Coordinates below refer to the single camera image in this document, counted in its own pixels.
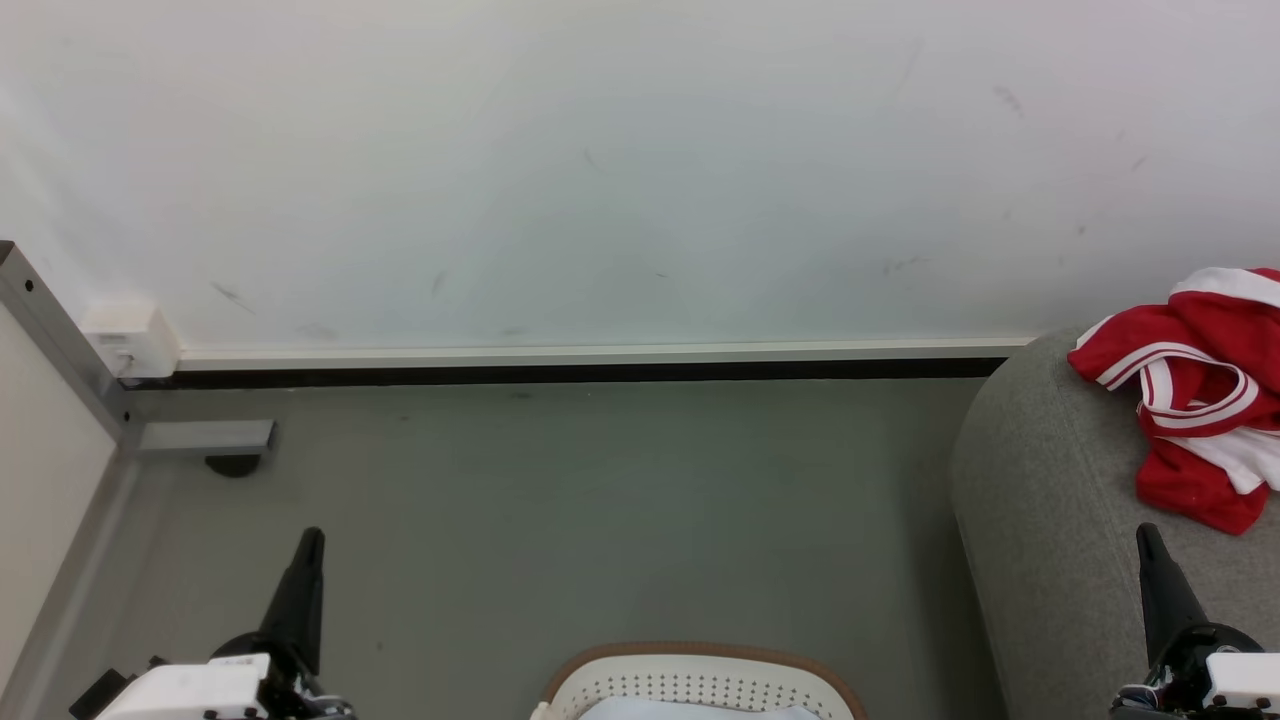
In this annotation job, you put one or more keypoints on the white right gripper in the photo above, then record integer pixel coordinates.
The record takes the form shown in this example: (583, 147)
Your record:
(1215, 680)

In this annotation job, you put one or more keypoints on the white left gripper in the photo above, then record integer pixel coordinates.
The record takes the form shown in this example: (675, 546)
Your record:
(200, 690)

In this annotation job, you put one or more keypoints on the red and white garment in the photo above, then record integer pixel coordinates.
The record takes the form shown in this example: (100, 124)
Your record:
(1205, 400)

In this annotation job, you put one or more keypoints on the grey fabric sofa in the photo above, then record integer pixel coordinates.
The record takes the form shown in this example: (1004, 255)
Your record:
(1060, 480)

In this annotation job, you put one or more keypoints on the black round levelling foot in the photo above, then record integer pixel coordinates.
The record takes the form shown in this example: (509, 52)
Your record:
(234, 465)

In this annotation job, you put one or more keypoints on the grey metal partition foot bar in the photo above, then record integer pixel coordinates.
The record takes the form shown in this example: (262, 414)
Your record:
(205, 436)

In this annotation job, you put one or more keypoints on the beige partition panel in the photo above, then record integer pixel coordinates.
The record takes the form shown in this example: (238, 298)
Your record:
(40, 480)

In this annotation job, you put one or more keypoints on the black skirting strip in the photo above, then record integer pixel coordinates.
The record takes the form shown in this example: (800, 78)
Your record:
(600, 372)

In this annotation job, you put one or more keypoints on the white perforated laundry basket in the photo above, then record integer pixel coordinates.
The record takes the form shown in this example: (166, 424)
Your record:
(690, 680)

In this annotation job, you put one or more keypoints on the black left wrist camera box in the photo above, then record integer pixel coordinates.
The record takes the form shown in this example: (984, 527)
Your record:
(100, 693)

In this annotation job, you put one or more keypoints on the white wall junction box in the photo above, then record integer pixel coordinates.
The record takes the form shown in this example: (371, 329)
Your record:
(132, 340)

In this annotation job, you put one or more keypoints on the grey metal partition frame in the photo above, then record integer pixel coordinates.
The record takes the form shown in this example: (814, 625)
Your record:
(55, 335)

